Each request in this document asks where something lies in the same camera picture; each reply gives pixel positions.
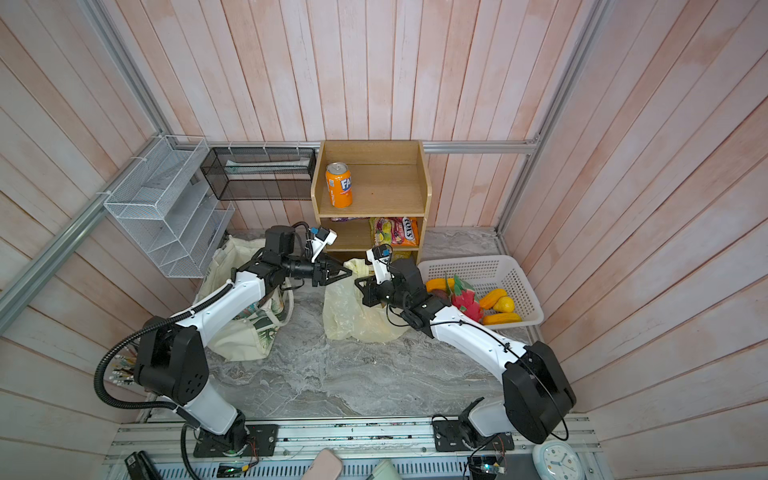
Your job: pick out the black mesh basket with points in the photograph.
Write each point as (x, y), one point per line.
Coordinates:
(260, 173)

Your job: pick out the orange print plastic bag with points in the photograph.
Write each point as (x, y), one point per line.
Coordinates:
(345, 317)

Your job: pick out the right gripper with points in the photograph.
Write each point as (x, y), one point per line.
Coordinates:
(376, 292)

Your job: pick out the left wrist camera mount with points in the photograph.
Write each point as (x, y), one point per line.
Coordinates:
(319, 239)

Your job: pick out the orange Fanta can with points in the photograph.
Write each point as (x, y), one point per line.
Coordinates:
(338, 180)

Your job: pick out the yellow mango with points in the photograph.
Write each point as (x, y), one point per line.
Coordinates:
(501, 318)

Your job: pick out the orange snack packet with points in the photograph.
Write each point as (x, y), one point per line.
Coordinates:
(405, 232)

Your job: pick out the wooden two-tier shelf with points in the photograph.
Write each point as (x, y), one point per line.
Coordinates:
(388, 179)

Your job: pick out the white plastic fruit basket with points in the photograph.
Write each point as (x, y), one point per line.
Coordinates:
(486, 273)

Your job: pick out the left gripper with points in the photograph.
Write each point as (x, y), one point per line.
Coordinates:
(322, 270)

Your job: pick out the pink phone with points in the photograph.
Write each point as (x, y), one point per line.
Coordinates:
(326, 466)

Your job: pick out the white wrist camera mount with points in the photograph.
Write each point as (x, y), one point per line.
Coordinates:
(380, 257)

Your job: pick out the pink dragon fruit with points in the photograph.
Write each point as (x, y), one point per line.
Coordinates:
(463, 298)

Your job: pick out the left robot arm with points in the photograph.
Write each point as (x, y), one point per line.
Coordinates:
(171, 360)

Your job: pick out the orange mango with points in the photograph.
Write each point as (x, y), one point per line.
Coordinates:
(490, 299)

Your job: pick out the yellow lemon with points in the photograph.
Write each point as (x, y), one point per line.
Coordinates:
(504, 305)

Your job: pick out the white analog clock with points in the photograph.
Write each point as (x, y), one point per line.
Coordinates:
(557, 460)

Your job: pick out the colourful candy packet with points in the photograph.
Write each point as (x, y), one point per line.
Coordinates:
(386, 231)

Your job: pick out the white wire mesh rack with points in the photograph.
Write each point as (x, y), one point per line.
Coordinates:
(167, 207)

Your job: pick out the cream canvas tote bag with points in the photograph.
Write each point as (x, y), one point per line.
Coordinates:
(251, 334)

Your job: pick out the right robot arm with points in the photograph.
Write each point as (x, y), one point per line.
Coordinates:
(536, 395)

